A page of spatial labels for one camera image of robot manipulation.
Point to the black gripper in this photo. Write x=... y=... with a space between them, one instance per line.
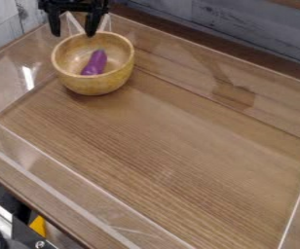
x=94 y=7

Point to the purple toy eggplant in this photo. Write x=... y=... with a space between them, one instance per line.
x=95 y=64

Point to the brown wooden bowl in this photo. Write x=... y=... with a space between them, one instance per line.
x=71 y=55

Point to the yellow black equipment base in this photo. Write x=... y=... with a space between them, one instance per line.
x=26 y=238

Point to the clear acrylic tray wall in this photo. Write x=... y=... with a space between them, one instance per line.
x=179 y=162

